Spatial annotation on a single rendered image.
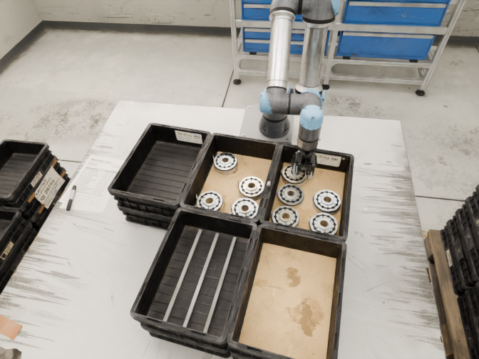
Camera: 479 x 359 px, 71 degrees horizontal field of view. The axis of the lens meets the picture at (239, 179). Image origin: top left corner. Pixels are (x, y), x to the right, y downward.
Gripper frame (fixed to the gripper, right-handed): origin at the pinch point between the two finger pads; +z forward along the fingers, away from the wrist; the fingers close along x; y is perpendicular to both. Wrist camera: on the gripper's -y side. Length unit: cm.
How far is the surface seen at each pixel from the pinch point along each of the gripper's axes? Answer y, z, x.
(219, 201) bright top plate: 17.8, -0.8, -31.5
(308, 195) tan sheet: 8.8, 2.0, 3.0
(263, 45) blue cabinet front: -180, 47, -35
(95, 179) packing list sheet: 2, 15, -97
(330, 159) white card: -5.7, -4.3, 10.8
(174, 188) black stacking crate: 12, 2, -52
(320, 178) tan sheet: -0.6, 2.0, 7.7
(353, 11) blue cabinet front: -179, 15, 33
